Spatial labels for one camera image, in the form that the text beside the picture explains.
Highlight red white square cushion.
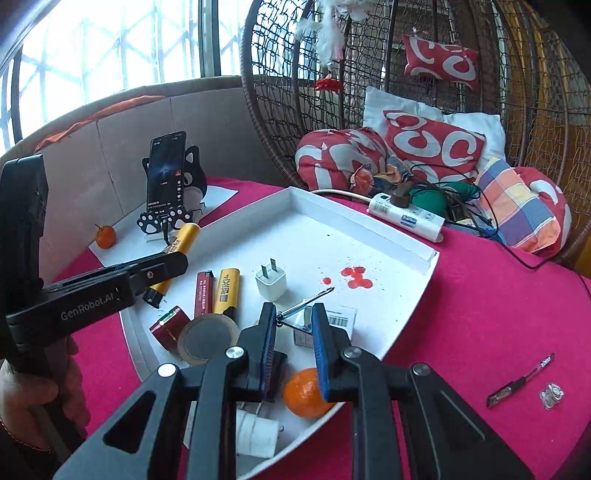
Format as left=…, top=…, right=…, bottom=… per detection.
left=383, top=109, right=486, bottom=183

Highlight black smartphone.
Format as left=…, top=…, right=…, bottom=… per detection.
left=146, top=131, right=186, bottom=215

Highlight black cable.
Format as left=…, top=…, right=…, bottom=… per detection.
left=355, top=163, right=591, bottom=301

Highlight green cloth bag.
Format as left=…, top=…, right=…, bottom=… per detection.
left=409, top=181, right=480, bottom=221

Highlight wicker hanging egg chair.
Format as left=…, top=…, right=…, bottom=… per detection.
left=240, top=1, right=590, bottom=265

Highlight mandarin orange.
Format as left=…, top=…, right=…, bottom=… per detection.
left=283, top=368, right=335, bottom=419

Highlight brown tape roll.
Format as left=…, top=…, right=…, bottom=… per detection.
left=177, top=313, right=240, bottom=366

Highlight orange cloth on ledge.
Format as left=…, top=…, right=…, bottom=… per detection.
left=33, top=95, right=165, bottom=153

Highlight white feather dreamcatcher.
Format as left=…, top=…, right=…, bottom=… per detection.
left=295, top=0, right=372, bottom=93

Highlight person's left hand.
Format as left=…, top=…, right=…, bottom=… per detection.
left=1, top=337, right=90, bottom=451

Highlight small red white headrest pillow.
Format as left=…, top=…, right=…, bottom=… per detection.
left=402, top=34, right=480, bottom=91

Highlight plaid cushion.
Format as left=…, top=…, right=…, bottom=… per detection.
left=476, top=157, right=544, bottom=253

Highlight small orange on paper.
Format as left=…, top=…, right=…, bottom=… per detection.
left=95, top=225, right=117, bottom=250

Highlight magenta tablecloth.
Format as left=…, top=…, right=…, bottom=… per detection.
left=55, top=177, right=591, bottom=480

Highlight white pill bottle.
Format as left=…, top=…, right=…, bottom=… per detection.
left=235, top=409, right=280, bottom=459

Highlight red cylindrical can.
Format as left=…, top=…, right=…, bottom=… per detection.
left=149, top=306, right=190, bottom=353

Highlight yellow lighter with black cap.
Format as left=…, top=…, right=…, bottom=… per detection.
left=142, top=223, right=200, bottom=308

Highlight blue binder clip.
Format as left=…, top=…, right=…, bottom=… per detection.
left=276, top=287, right=335, bottom=348

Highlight white cardboard tray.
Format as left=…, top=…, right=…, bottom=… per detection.
left=118, top=185, right=441, bottom=480

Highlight red white rolled cushion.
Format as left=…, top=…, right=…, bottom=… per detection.
left=294, top=127, right=407, bottom=196

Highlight black cat phone stand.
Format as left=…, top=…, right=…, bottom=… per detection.
left=136, top=145, right=207, bottom=237

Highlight white usb charger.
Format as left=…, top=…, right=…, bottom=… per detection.
left=256, top=258, right=287, bottom=302

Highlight white power strip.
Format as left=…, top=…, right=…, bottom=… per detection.
left=368, top=193, right=445, bottom=243

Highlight silver binder clip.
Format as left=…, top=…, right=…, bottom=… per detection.
left=540, top=383, right=564, bottom=410

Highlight red white round cushion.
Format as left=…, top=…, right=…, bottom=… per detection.
left=516, top=167, right=572, bottom=258

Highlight black pen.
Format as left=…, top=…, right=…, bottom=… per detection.
left=486, top=353, right=555, bottom=409

